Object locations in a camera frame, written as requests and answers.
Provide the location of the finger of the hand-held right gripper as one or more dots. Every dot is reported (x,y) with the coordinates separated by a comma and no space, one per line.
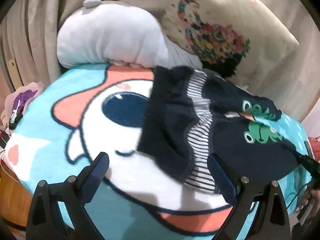
(308,163)

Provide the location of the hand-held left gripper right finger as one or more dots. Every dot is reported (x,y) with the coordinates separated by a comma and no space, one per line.
(220,177)

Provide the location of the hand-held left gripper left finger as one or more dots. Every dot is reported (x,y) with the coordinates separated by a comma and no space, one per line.
(96,177)

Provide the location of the navy striped frog shirt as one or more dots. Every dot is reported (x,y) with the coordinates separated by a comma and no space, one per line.
(175,120)

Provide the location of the person's right hand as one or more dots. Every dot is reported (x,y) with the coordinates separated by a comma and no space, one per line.
(311,197)

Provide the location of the grey flat device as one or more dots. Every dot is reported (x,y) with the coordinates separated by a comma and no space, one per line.
(309,150)

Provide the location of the red cloth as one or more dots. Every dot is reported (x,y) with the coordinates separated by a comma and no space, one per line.
(315,142)

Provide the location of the cartoon printed blanket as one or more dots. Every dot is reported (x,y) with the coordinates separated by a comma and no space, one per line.
(125,175)

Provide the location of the purple printed pink cloth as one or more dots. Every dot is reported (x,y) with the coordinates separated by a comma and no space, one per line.
(25,96)

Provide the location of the grey plush pillow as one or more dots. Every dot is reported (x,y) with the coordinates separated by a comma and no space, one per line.
(107,35)

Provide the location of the floral print cushion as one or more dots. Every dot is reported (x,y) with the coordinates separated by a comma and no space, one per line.
(250,17)

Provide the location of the beige curtain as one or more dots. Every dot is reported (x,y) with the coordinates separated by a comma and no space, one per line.
(37,30)

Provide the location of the wooden bed frame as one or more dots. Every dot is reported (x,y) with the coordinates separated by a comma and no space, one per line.
(15,195)

